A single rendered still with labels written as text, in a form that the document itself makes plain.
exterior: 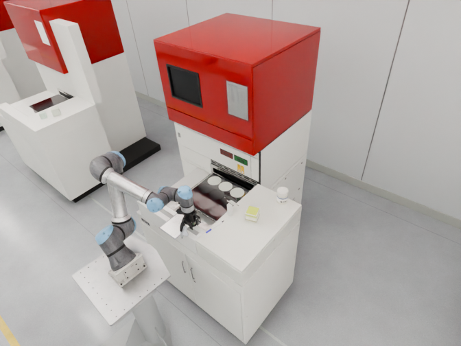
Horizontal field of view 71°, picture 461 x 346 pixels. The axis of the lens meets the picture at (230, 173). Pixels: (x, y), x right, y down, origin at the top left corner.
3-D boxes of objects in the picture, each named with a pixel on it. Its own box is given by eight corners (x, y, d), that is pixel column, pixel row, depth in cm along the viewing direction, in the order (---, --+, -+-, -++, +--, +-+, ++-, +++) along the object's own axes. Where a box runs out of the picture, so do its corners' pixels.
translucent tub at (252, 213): (248, 212, 204) (248, 204, 200) (260, 215, 202) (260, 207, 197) (245, 220, 199) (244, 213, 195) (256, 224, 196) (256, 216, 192)
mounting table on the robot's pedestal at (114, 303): (116, 337, 176) (110, 325, 168) (79, 287, 201) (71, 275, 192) (180, 281, 200) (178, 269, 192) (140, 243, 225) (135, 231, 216)
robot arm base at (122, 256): (118, 271, 178) (108, 256, 177) (109, 271, 190) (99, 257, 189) (139, 254, 188) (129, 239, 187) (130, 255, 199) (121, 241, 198)
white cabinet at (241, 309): (207, 232, 318) (197, 167, 267) (292, 287, 268) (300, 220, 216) (157, 278, 282) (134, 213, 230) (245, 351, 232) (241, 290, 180)
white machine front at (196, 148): (182, 156, 278) (175, 115, 252) (260, 196, 235) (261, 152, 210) (180, 158, 276) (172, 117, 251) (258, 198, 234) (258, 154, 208)
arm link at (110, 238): (101, 258, 185) (88, 238, 183) (116, 246, 197) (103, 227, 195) (115, 250, 180) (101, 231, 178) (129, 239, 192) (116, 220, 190)
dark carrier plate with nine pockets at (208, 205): (213, 173, 247) (213, 172, 247) (250, 191, 229) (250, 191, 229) (180, 198, 227) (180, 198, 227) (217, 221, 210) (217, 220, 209)
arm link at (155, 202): (81, 158, 168) (162, 201, 161) (95, 152, 178) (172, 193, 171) (77, 176, 173) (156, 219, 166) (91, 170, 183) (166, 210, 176)
